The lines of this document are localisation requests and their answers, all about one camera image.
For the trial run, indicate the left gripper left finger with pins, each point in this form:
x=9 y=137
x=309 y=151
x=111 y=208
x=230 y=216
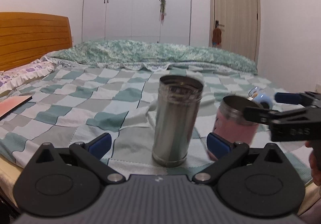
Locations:
x=88 y=156

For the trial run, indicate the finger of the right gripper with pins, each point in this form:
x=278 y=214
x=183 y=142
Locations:
x=306 y=99
x=260 y=114

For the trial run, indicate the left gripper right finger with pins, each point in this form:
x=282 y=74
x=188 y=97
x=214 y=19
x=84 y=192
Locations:
x=228 y=156

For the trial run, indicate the pink insulated cup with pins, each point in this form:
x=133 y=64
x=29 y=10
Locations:
x=230 y=123

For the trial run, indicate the tall stainless steel cup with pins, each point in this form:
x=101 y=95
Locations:
x=177 y=107

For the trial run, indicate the light blue cup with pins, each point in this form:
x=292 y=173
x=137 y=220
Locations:
x=260 y=96

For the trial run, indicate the green checkered bed blanket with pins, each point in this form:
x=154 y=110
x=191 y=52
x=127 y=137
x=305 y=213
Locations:
x=81 y=103

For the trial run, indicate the pink book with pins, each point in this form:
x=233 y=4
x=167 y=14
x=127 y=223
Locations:
x=10 y=104

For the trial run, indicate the purple floral pillow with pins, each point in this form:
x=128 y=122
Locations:
x=21 y=75

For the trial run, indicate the green floral duvet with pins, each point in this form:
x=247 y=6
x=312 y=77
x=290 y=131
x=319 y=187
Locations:
x=137 y=55

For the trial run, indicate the beige wooden door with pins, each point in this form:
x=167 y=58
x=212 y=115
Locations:
x=242 y=21

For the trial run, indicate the orange wooden headboard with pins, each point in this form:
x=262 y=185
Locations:
x=27 y=36

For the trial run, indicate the hanging green plant decoration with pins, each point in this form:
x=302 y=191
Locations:
x=162 y=10

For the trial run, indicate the white wardrobe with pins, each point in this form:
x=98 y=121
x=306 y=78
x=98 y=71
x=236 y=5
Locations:
x=137 y=20

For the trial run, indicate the brown bag on door handle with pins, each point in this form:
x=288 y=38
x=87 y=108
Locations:
x=217 y=34

